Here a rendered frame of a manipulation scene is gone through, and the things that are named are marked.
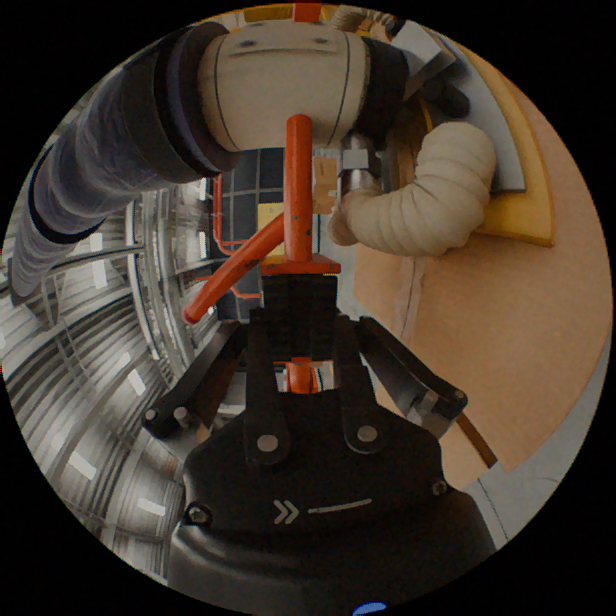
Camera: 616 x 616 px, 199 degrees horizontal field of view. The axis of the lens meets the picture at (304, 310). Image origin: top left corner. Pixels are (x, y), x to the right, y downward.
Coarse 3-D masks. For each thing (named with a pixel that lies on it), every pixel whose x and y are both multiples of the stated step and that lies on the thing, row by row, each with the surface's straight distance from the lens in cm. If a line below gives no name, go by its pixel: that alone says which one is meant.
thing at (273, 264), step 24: (264, 264) 12; (288, 264) 12; (312, 264) 12; (336, 264) 13; (264, 288) 12; (288, 288) 12; (312, 288) 12; (336, 288) 12; (264, 312) 12; (288, 312) 12; (312, 312) 12; (288, 336) 13; (312, 336) 13; (288, 360) 14; (312, 360) 14
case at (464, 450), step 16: (384, 400) 57; (464, 416) 38; (448, 432) 38; (464, 432) 36; (448, 448) 39; (464, 448) 37; (480, 448) 36; (448, 464) 41; (464, 464) 38; (480, 464) 36; (448, 480) 42; (464, 480) 39
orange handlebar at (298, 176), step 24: (288, 120) 17; (288, 144) 16; (288, 168) 15; (312, 168) 15; (288, 192) 14; (312, 192) 15; (288, 216) 14; (312, 216) 14; (288, 240) 13; (288, 384) 20; (312, 384) 20
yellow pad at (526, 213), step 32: (384, 32) 39; (480, 64) 20; (448, 96) 16; (480, 96) 17; (512, 96) 17; (480, 128) 16; (512, 128) 15; (512, 160) 13; (512, 192) 13; (544, 192) 13; (512, 224) 13; (544, 224) 12
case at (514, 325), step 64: (576, 192) 15; (384, 256) 27; (448, 256) 18; (512, 256) 14; (576, 256) 14; (384, 320) 27; (448, 320) 18; (512, 320) 14; (576, 320) 13; (512, 384) 15; (576, 384) 14; (512, 448) 16
